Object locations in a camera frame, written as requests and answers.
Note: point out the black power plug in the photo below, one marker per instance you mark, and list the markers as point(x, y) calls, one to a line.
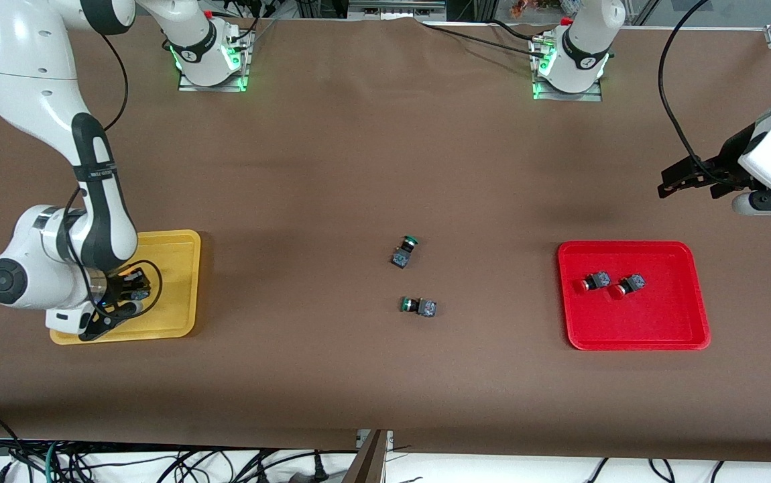
point(318, 467)

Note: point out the red push button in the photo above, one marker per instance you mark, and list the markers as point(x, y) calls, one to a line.
point(600, 280)
point(633, 283)

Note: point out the yellow plastic tray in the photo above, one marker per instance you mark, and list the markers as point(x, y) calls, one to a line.
point(178, 255)

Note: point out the green push button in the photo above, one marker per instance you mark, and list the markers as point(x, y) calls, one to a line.
point(426, 308)
point(400, 257)

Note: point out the grey metal fixture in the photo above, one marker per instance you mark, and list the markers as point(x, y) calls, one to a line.
point(395, 8)

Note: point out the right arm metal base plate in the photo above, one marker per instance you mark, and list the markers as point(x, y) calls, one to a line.
point(188, 86)

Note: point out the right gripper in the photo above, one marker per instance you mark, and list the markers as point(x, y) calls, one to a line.
point(122, 287)

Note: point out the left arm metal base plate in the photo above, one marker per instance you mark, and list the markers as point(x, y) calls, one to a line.
point(593, 96)

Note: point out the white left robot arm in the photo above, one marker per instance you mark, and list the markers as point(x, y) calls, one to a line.
point(586, 40)

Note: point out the orange background object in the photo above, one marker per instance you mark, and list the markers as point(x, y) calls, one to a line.
point(521, 7)

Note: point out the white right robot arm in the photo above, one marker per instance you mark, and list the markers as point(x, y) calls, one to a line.
point(30, 80)

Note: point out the dark metal post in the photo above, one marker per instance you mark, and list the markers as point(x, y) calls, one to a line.
point(367, 463)

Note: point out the brown table cover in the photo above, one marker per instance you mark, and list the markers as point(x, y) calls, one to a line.
point(385, 389)

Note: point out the red plastic tray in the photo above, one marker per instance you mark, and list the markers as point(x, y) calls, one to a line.
point(647, 322)

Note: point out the small metal bracket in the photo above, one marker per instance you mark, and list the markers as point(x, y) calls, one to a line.
point(389, 439)

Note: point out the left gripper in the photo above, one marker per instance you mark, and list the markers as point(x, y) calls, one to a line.
point(729, 159)

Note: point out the yellow push button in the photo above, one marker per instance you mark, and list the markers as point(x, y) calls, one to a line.
point(137, 293)

